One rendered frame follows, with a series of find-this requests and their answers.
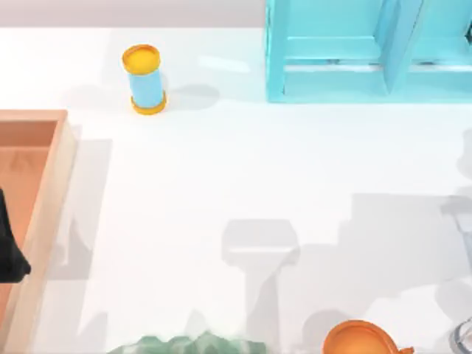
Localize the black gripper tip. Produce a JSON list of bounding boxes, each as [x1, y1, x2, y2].
[[0, 188, 32, 285]]

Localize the green leafy plant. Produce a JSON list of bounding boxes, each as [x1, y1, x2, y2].
[[106, 330, 267, 354]]

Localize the clear glass cup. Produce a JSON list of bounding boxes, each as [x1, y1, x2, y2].
[[448, 319, 472, 354]]

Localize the light blue rack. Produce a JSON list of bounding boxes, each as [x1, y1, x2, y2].
[[264, 0, 472, 104]]

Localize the salmon-coloured shallow box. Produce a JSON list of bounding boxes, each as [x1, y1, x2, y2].
[[0, 109, 79, 354]]

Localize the orange cup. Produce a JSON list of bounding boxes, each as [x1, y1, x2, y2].
[[322, 319, 416, 354]]

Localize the blue and yellow can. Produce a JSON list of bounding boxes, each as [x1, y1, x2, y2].
[[122, 44, 168, 116]]

